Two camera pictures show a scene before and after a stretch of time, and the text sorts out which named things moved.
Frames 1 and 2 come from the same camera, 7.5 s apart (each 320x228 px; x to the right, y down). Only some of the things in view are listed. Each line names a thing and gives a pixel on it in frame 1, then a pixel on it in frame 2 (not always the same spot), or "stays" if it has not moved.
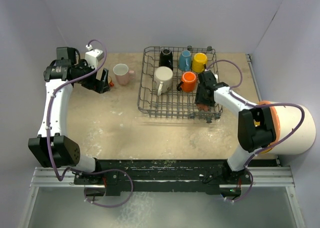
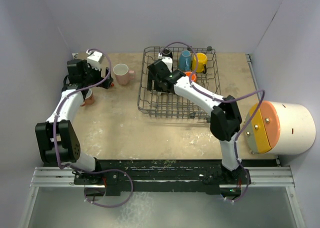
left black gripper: [96, 85] → [87, 68]
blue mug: [185, 60] stays
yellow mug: [199, 60] stays
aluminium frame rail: [273, 176] stays
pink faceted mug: [122, 73] stays
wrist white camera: [216, 77] → [168, 61]
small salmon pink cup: [203, 106] → [89, 99]
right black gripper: [199, 99] → [150, 86]
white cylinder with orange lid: [287, 118] stays
